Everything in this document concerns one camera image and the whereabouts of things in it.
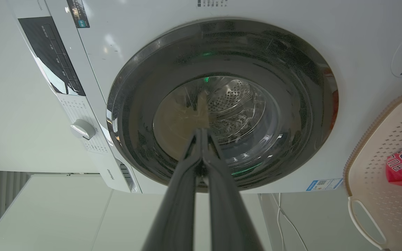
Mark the thin white power cable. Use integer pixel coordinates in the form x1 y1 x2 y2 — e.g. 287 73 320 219
272 193 308 251

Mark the beige perforated laundry basket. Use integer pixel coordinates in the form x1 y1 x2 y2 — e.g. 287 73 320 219
343 91 402 251

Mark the white front-load washing machine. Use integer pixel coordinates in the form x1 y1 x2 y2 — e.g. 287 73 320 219
8 0 402 195

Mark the silver washing machine dial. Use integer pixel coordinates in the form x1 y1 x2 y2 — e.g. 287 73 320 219
70 119 97 140

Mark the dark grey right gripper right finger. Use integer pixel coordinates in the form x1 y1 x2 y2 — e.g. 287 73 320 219
201 128 264 251

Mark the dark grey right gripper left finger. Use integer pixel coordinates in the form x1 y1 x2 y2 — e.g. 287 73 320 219
141 128 202 251

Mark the round dark washing machine door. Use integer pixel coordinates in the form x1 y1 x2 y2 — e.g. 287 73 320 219
106 18 339 190

